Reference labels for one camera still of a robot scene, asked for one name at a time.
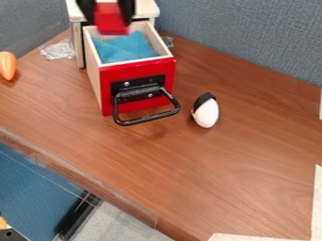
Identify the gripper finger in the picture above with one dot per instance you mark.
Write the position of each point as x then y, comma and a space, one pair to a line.
87, 9
126, 11

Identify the red block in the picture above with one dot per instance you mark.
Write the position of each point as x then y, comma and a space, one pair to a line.
110, 19

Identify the blue cloth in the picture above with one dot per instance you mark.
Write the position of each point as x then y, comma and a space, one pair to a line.
126, 48

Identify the clear plastic wrap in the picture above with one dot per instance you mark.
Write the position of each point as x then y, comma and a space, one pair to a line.
56, 51
167, 41

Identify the drawer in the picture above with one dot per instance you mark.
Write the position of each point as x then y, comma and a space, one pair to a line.
134, 75

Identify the orange toy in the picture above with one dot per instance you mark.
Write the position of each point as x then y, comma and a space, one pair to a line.
7, 66

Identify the white and black toy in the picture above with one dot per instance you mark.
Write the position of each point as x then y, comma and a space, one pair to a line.
206, 113

